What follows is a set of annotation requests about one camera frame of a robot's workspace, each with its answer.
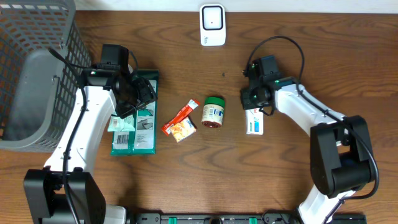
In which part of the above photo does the white slim box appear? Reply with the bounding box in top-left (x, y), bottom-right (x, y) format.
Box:
top-left (245, 108), bottom-right (264, 135)

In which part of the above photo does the orange tissue pack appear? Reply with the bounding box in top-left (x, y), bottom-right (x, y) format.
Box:
top-left (170, 117), bottom-right (197, 142)

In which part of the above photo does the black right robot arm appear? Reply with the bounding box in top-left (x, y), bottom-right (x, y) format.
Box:
top-left (241, 55), bottom-right (379, 223)

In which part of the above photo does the green lid jar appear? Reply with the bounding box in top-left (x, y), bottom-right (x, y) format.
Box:
top-left (201, 96), bottom-right (225, 128)

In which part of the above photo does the red stick sachet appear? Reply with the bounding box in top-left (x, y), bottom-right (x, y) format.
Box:
top-left (162, 99), bottom-right (200, 136)

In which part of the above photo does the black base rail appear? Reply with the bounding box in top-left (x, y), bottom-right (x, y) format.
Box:
top-left (133, 212), bottom-right (368, 224)

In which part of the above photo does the mint wet wipes pack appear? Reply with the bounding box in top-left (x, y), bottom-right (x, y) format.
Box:
top-left (107, 114), bottom-right (136, 132)

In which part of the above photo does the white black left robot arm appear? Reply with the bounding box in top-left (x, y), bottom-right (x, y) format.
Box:
top-left (23, 44), bottom-right (157, 224)

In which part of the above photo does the grey plastic mesh basket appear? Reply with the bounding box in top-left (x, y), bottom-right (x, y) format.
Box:
top-left (1, 0), bottom-right (91, 152)

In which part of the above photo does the green white gloves package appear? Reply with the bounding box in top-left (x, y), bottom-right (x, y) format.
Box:
top-left (110, 68), bottom-right (160, 156)

